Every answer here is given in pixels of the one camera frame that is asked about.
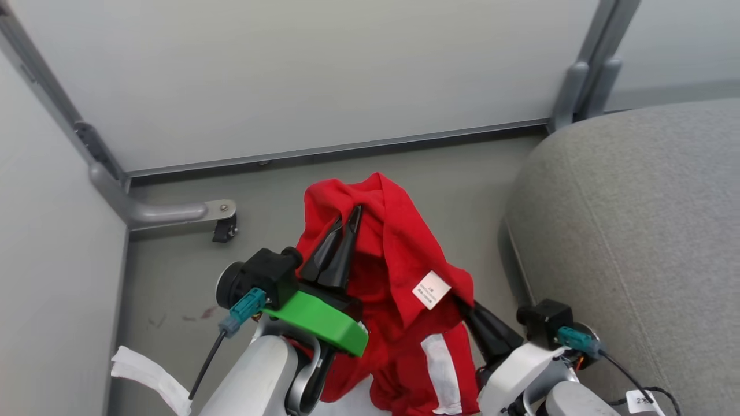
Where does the grey double partition post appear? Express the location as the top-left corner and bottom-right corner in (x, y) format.
(547, 0), (642, 132)

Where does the red garment with white labels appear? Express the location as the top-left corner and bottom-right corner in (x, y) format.
(296, 172), (482, 416)

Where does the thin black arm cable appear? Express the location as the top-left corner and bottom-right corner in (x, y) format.
(187, 330), (227, 401)
(599, 350), (684, 416)

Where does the white cable label tag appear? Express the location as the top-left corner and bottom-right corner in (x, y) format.
(626, 389), (667, 416)

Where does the grey fabric sofa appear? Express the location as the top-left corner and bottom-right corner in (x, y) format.
(504, 98), (740, 416)

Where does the grey partition post with foot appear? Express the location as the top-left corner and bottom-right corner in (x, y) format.
(0, 12), (238, 233)

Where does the grey partition bottom rail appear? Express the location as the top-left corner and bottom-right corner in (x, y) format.
(126, 118), (550, 180)

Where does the white fabric strap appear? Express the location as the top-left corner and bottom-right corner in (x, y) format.
(110, 345), (193, 416)

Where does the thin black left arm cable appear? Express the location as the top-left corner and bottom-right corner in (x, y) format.
(187, 330), (227, 401)

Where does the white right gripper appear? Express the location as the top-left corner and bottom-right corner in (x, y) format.
(456, 296), (580, 416)

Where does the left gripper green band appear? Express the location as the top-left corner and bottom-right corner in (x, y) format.
(262, 204), (369, 358)

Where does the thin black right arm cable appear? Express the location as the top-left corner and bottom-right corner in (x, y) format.
(599, 350), (684, 416)

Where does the black caster wheel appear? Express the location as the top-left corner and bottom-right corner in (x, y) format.
(212, 214), (239, 244)

